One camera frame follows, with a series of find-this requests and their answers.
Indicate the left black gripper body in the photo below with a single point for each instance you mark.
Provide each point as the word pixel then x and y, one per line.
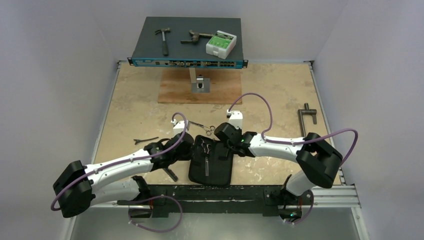
pixel 186 156

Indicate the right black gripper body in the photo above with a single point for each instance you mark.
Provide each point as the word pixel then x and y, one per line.
pixel 224 143

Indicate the black zippered tool case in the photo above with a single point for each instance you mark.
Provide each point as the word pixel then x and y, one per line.
pixel 221 164

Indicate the silver thinning scissors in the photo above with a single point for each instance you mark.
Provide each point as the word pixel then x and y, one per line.
pixel 209 130

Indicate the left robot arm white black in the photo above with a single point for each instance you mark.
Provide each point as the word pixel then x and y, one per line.
pixel 81 186

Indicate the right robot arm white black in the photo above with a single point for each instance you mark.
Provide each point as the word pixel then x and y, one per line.
pixel 318 160

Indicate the silver scissors in case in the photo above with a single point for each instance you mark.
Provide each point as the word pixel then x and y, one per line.
pixel 207 149

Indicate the black comb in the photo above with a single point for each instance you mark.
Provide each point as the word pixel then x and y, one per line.
pixel 171 174

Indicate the wooden board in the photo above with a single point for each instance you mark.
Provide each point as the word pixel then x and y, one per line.
pixel 177 86

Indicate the white green plastic box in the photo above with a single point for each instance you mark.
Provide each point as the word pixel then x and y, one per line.
pixel 221 44

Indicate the claw hammer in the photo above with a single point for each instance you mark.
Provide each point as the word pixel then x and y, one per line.
pixel 163 31

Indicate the rusty metal clamp tool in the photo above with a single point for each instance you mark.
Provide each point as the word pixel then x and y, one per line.
pixel 196 36

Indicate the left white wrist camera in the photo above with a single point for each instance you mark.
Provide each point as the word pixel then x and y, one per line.
pixel 180 126

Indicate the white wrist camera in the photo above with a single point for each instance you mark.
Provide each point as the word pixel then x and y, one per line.
pixel 180 126
pixel 235 118

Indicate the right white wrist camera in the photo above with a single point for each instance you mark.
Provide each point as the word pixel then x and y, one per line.
pixel 235 118

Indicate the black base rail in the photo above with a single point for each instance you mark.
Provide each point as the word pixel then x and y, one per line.
pixel 267 200

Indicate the metal stand bracket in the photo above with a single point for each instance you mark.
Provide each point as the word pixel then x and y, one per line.
pixel 199 83

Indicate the network switch rack unit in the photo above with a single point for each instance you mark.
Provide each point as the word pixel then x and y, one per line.
pixel 148 50

